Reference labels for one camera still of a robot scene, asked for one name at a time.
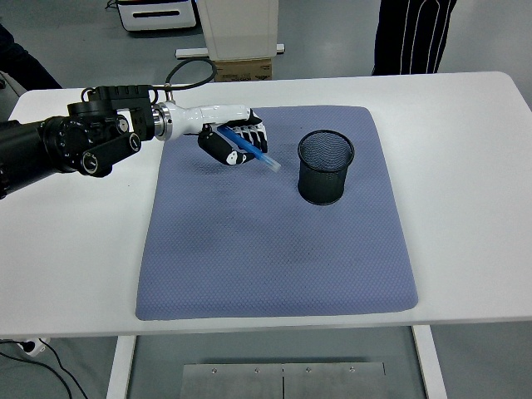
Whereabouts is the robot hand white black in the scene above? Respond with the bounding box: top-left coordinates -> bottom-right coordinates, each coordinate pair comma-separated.
168,104 -> 270,167

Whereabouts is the blue marker with clear cap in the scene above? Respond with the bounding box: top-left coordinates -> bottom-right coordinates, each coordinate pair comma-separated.
215,126 -> 283,172

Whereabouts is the black mesh pen holder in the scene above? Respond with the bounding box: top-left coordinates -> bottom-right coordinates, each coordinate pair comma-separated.
297,129 -> 356,206

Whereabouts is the cardboard box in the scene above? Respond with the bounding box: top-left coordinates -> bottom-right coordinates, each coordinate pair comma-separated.
214,57 -> 273,83

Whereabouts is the white base foot bar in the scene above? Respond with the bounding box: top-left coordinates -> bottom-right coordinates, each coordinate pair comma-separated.
175,42 -> 286,59

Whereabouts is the white upright panel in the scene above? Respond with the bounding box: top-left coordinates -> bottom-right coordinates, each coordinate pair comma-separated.
198,0 -> 280,61

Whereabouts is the white appliance with black slot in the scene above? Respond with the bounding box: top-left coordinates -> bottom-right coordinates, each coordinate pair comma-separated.
115,0 -> 199,32

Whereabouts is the blue-grey textured mat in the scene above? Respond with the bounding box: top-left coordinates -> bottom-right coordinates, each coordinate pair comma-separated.
135,106 -> 419,322

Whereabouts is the person in plain dark trousers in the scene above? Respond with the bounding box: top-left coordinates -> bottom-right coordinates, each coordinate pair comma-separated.
0,22 -> 63,91

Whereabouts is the person in striped dark trousers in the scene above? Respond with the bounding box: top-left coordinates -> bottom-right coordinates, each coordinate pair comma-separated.
371,0 -> 458,76

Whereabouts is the white table leg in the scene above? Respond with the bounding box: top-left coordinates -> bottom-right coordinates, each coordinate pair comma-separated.
106,334 -> 137,399
411,325 -> 449,399

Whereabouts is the white power strip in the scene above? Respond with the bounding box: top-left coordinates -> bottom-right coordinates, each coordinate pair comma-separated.
16,337 -> 51,357

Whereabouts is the black floor cable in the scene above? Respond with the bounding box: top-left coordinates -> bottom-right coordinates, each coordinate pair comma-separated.
0,339 -> 91,399

